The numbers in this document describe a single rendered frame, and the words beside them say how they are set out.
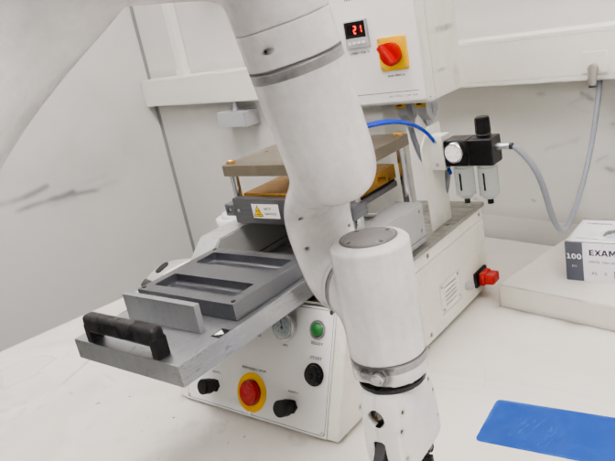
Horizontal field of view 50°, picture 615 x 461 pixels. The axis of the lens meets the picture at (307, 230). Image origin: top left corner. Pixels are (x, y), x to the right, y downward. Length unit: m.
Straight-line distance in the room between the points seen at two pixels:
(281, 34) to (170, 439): 0.71
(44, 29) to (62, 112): 2.09
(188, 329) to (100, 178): 1.76
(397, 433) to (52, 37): 0.51
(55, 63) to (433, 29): 0.80
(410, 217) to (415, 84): 0.23
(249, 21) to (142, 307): 0.48
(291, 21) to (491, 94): 1.01
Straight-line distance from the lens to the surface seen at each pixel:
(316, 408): 0.99
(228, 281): 0.95
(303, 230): 0.72
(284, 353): 1.02
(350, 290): 0.67
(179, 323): 0.89
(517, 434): 0.97
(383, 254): 0.65
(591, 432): 0.97
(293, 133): 0.60
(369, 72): 1.19
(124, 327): 0.86
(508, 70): 1.46
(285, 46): 0.58
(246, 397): 1.07
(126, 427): 1.17
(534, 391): 1.05
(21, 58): 0.47
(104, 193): 2.61
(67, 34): 0.47
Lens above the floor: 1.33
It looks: 18 degrees down
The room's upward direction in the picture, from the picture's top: 11 degrees counter-clockwise
